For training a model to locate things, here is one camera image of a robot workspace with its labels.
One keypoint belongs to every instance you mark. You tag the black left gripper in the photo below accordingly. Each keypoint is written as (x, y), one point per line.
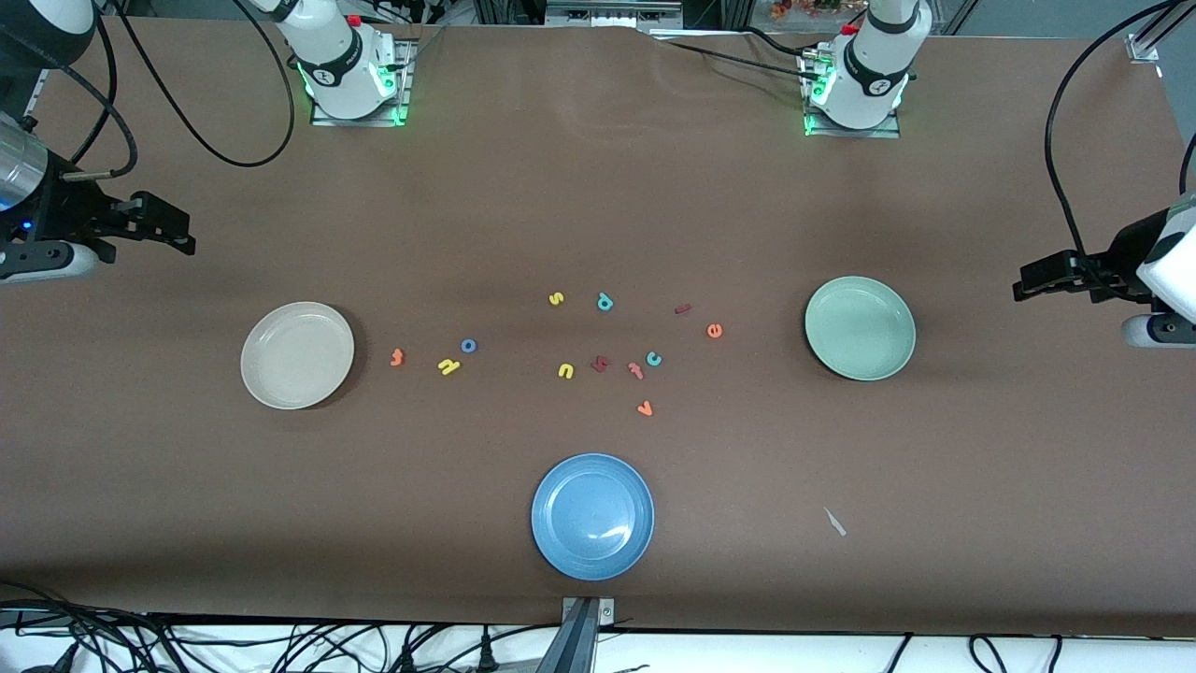
(1124, 255)

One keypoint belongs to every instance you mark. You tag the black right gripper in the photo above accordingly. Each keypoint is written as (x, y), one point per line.
(67, 207)

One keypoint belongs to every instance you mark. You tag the yellow foam letter h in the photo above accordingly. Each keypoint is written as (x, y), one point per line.
(448, 367)

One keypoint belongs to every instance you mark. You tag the beige brown plate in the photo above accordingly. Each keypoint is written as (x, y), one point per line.
(297, 355)

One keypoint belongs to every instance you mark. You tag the green plate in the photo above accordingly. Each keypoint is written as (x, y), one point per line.
(860, 328)

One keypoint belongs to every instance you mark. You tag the small white paper scrap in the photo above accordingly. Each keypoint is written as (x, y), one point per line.
(834, 522)

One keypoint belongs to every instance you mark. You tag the orange background object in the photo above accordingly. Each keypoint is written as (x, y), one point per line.
(804, 7)

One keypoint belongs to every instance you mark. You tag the brown table cover sheet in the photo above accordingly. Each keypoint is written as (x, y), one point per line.
(598, 187)

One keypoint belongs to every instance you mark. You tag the grey metal box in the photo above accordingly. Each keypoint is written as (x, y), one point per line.
(612, 13)

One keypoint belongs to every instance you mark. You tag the black power plug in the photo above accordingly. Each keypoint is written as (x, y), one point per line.
(408, 659)
(486, 650)

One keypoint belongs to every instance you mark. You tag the blue plate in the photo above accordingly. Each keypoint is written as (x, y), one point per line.
(592, 517)

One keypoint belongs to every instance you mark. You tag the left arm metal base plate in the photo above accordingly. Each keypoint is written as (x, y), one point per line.
(888, 129)

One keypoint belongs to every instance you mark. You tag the aluminium frame profile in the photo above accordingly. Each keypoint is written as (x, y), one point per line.
(1145, 42)

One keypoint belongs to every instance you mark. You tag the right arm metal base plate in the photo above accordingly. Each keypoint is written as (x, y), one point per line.
(404, 110)

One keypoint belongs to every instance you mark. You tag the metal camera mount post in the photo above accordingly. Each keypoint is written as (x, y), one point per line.
(581, 636)

